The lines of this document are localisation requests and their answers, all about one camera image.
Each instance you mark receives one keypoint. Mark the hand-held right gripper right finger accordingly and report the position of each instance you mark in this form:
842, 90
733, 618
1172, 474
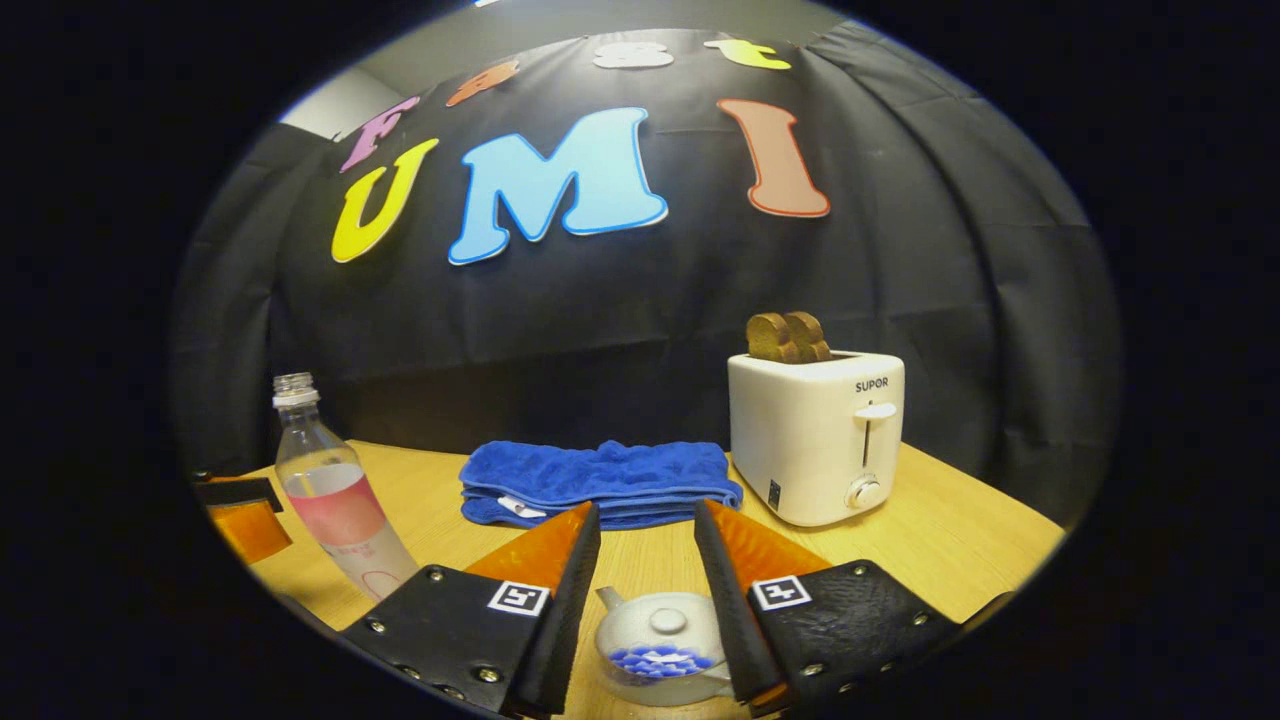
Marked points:
850, 620

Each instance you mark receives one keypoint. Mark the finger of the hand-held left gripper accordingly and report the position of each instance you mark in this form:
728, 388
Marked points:
250, 530
240, 493

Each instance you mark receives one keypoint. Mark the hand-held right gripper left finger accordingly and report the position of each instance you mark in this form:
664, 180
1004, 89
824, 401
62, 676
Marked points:
460, 630

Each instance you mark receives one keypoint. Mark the clear water bottle pink label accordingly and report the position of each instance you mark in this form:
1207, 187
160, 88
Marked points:
335, 500

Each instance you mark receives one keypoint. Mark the white blue patterned teacup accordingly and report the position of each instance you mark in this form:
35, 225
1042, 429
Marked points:
665, 675

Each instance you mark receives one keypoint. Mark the white toaster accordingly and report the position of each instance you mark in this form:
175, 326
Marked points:
800, 440

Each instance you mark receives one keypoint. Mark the folded blue towel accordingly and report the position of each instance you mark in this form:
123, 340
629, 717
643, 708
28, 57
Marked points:
600, 480

